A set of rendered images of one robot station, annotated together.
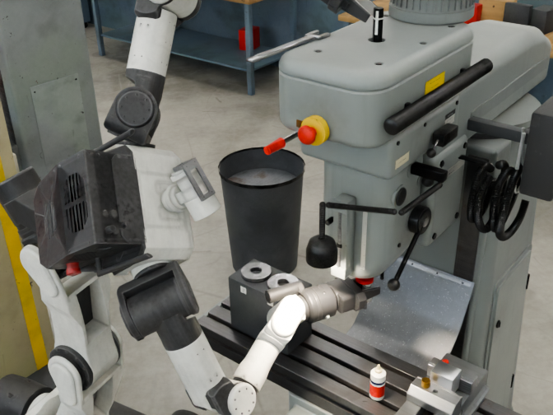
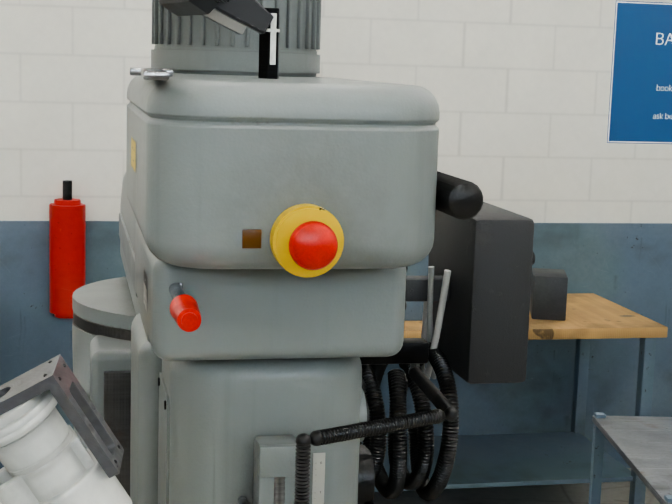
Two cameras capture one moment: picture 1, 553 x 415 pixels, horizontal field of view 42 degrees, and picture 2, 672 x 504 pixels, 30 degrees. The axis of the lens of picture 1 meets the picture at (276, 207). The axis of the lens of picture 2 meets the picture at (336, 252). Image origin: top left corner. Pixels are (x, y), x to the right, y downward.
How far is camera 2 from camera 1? 1.05 m
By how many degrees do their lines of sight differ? 52
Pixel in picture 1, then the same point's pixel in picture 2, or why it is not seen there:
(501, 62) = not seen: hidden behind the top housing
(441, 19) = (300, 63)
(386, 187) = (355, 390)
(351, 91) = (394, 128)
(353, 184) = (285, 405)
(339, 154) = (275, 327)
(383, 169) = (392, 329)
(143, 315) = not seen: outside the picture
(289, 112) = (218, 216)
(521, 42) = not seen: hidden behind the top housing
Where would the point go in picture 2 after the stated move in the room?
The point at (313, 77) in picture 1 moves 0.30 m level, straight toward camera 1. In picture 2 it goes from (295, 112) to (613, 134)
